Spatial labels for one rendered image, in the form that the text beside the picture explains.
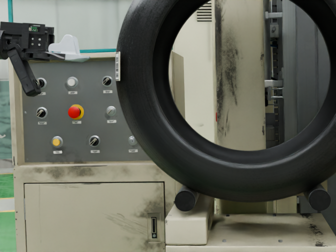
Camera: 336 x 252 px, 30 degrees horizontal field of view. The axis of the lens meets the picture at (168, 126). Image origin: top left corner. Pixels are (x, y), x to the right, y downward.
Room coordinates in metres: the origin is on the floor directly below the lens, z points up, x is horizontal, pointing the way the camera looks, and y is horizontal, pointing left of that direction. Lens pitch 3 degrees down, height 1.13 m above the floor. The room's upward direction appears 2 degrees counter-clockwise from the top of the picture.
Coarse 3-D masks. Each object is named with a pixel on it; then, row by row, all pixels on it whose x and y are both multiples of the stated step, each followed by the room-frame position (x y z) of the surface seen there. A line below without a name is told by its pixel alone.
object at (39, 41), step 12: (0, 24) 1.44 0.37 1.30; (12, 24) 1.44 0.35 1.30; (24, 24) 1.42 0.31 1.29; (36, 24) 1.41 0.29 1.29; (0, 36) 1.43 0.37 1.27; (12, 36) 1.44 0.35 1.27; (24, 36) 1.42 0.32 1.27; (36, 36) 1.42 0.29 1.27; (48, 36) 1.45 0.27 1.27; (0, 48) 1.43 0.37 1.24; (12, 48) 1.44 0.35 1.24; (24, 48) 1.43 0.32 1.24; (36, 48) 1.42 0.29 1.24; (48, 60) 1.46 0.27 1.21
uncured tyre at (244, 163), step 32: (160, 0) 1.29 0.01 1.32; (192, 0) 1.56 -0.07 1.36; (320, 0) 1.52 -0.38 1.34; (128, 32) 1.32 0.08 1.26; (160, 32) 1.57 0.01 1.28; (128, 64) 1.31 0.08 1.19; (160, 64) 1.57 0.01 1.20; (128, 96) 1.32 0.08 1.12; (160, 96) 1.57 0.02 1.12; (160, 128) 1.29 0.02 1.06; (192, 128) 1.58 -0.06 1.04; (320, 128) 1.52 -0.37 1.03; (160, 160) 1.32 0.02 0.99; (192, 160) 1.29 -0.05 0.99; (224, 160) 1.30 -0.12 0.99; (256, 160) 1.54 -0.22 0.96; (288, 160) 1.26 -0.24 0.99; (320, 160) 1.26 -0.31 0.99; (224, 192) 1.30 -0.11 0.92; (256, 192) 1.29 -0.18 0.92; (288, 192) 1.29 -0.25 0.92
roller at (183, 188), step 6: (180, 192) 1.32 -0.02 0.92; (186, 192) 1.32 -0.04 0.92; (192, 192) 1.33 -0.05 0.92; (198, 192) 1.41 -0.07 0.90; (180, 198) 1.32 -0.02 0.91; (186, 198) 1.32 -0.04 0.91; (192, 198) 1.31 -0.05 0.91; (180, 204) 1.32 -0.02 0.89; (186, 204) 1.32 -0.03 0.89; (192, 204) 1.31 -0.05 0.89; (186, 210) 1.32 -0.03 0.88
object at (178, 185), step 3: (177, 183) 1.67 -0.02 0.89; (180, 183) 1.67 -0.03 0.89; (321, 183) 1.62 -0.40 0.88; (324, 183) 1.62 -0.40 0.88; (177, 186) 1.67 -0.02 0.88; (180, 186) 1.67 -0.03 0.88; (324, 186) 1.62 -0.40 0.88; (177, 189) 1.67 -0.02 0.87; (177, 192) 1.67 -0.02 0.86; (294, 195) 1.63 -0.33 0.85; (297, 195) 1.63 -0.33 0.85; (300, 195) 1.63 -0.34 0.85; (303, 195) 1.63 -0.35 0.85
